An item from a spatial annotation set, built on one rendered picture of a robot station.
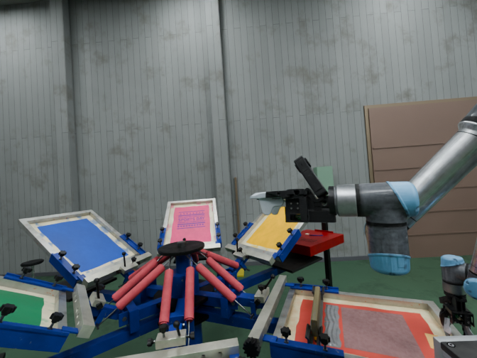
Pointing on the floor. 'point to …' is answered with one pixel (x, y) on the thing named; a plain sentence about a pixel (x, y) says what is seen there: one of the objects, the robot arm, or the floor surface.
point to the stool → (32, 265)
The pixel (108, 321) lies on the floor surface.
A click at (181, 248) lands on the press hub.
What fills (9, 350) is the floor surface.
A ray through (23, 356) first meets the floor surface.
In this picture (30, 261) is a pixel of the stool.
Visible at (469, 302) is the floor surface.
